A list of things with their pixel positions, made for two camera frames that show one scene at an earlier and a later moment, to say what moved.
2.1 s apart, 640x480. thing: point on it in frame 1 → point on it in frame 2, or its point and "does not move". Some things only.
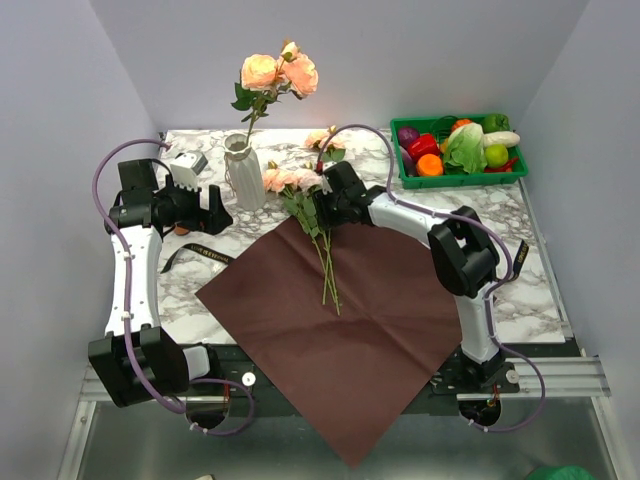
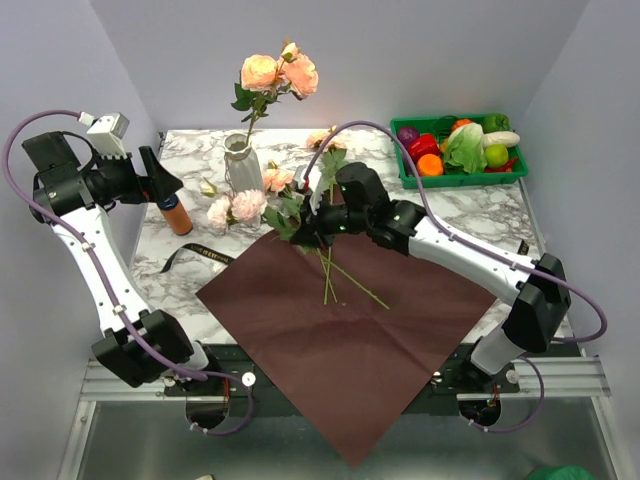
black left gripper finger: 214,220 → 162,186
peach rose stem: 262,79 does not move
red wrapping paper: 353,377 does not move
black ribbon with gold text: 518,260 does not move
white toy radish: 507,138 does not move
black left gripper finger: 216,208 → 157,177
